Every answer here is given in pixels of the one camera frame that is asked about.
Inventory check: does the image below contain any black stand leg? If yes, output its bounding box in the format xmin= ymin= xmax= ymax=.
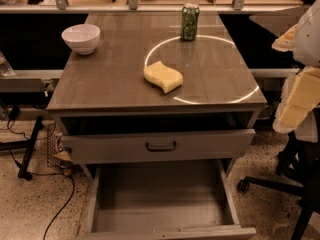
xmin=0 ymin=116 xmax=44 ymax=180

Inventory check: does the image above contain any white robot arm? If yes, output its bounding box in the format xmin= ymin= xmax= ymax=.
xmin=272 ymin=0 xmax=320 ymax=143

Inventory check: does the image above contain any yellow sponge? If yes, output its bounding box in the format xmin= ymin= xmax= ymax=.
xmin=144 ymin=61 xmax=183 ymax=94

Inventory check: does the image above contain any green soda can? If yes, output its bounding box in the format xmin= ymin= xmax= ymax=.
xmin=181 ymin=3 xmax=200 ymax=41

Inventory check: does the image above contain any white ceramic bowl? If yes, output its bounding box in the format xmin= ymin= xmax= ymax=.
xmin=62 ymin=24 xmax=101 ymax=55

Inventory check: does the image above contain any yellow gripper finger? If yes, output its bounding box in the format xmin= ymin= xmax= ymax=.
xmin=272 ymin=67 xmax=320 ymax=133
xmin=272 ymin=25 xmax=297 ymax=52

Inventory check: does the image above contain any top drawer with black handle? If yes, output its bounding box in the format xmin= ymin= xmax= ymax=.
xmin=62 ymin=129 xmax=255 ymax=164

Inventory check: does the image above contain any grey drawer cabinet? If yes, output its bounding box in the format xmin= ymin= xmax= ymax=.
xmin=48 ymin=12 xmax=266 ymax=170

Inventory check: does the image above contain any wire mesh basket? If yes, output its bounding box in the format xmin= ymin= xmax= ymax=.
xmin=47 ymin=124 xmax=72 ymax=171

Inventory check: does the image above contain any open middle drawer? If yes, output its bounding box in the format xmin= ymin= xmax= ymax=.
xmin=76 ymin=160 xmax=256 ymax=240

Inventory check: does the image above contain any clear plastic bottle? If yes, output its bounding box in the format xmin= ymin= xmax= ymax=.
xmin=0 ymin=51 xmax=15 ymax=77

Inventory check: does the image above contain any black office chair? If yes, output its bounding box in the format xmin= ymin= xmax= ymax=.
xmin=237 ymin=132 xmax=320 ymax=240

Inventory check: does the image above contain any black floor cable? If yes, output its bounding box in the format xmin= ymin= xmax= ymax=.
xmin=0 ymin=117 xmax=76 ymax=240

